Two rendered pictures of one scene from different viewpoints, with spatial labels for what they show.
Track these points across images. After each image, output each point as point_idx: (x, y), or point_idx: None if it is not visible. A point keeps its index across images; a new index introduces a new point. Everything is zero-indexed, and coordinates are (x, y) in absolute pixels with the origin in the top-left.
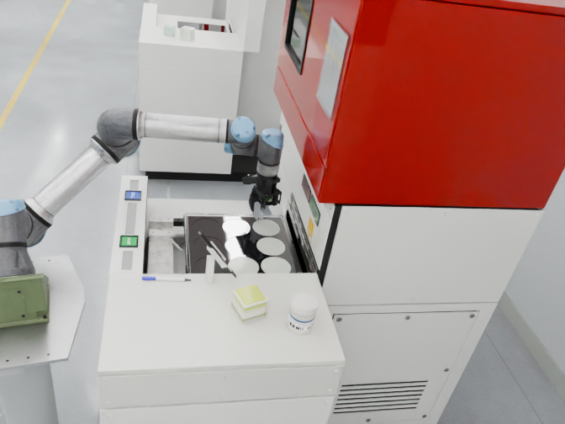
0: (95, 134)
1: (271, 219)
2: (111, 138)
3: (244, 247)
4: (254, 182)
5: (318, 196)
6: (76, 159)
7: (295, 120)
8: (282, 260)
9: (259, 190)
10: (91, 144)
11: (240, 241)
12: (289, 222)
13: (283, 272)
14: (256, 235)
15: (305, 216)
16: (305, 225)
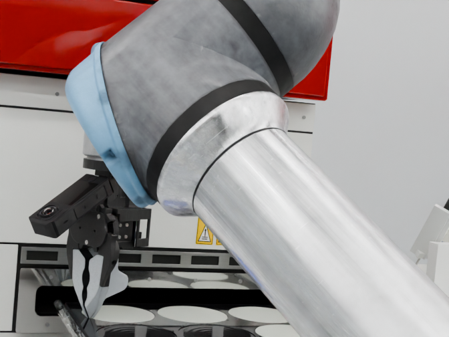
0: (230, 78)
1: (81, 308)
2: (330, 41)
3: (220, 331)
4: (94, 206)
5: (325, 88)
6: (324, 184)
7: (85, 24)
8: (236, 309)
9: (125, 208)
10: (262, 118)
11: (196, 333)
12: (54, 314)
13: (276, 311)
14: (159, 321)
15: (168, 222)
16: (178, 237)
